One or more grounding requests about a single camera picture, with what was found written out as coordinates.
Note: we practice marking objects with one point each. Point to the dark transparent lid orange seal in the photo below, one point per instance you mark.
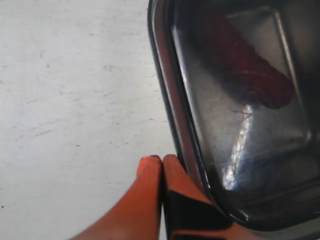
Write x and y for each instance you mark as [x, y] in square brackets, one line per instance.
[225, 125]

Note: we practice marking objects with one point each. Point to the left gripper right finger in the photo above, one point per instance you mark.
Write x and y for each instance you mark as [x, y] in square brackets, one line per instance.
[189, 214]

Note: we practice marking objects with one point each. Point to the red toy sausage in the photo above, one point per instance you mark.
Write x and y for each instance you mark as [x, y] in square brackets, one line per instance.
[222, 44]

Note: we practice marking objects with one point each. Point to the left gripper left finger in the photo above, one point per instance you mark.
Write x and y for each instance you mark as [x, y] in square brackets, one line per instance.
[137, 215]

